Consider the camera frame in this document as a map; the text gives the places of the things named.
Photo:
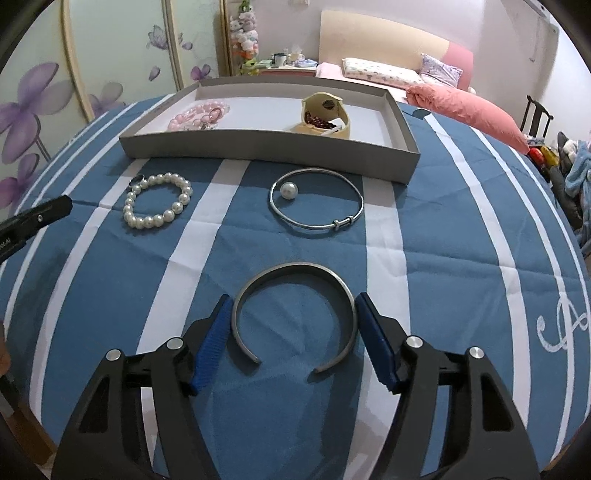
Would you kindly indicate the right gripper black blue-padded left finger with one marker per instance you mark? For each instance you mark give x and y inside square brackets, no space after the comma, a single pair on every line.
[105,435]

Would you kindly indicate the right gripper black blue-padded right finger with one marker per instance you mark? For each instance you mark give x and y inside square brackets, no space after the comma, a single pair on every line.
[485,437]

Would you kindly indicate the grey cuff bangle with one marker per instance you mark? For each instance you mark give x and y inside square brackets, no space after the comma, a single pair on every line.
[296,268]

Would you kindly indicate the cream jewelry holder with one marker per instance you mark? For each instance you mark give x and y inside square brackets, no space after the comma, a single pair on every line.
[324,114]

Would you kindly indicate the person's left hand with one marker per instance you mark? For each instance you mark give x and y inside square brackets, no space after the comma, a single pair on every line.
[5,359]

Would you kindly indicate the sliding floral wardrobe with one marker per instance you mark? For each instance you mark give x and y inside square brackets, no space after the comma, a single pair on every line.
[66,63]

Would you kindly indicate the blue white striped bedspread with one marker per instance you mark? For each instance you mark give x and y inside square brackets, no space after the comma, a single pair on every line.
[473,251]

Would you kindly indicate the blue clothes pile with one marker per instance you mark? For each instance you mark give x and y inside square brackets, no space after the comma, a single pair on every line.
[569,176]

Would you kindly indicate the loose white pearl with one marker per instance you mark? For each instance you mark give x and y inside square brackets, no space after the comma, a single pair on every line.
[289,191]

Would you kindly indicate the thin silver bangle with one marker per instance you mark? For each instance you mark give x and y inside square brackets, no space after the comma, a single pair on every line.
[326,200]

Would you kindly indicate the stack of plush toys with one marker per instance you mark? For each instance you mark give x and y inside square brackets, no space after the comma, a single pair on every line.
[243,38]

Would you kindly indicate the pink cream nightstand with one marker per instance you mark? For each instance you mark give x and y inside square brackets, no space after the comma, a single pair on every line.
[289,70]

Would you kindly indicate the folded coral pink duvet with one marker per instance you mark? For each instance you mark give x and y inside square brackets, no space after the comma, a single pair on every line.
[470,109]

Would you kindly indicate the dark wooden chair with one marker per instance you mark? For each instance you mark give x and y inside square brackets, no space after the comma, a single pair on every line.
[536,119]

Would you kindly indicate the grey shallow tray box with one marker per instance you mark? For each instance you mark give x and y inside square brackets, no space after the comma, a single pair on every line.
[262,120]

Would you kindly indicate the purple patterned small pillow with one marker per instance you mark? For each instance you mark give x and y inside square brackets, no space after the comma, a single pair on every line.
[434,71]

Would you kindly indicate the white patterned pillow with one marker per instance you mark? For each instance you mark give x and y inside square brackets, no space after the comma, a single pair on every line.
[381,73]

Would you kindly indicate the cream pink headboard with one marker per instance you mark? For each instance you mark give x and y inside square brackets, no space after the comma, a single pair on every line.
[347,34]

